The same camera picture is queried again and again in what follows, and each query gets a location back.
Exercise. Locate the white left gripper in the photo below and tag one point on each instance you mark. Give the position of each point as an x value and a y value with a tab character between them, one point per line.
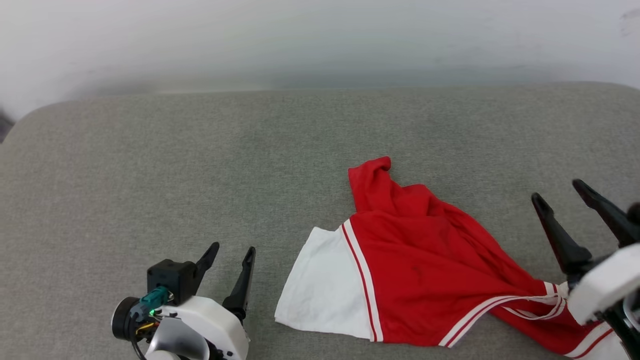
220	325

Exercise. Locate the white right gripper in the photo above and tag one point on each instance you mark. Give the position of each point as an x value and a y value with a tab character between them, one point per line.
607	282

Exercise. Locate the red and white basketball jersey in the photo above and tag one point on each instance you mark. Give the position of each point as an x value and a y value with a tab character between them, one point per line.
425	260

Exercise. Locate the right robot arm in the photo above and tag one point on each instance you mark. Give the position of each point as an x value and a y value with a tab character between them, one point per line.
627	332

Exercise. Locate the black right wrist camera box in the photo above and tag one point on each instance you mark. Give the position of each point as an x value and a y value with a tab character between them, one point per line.
635	214

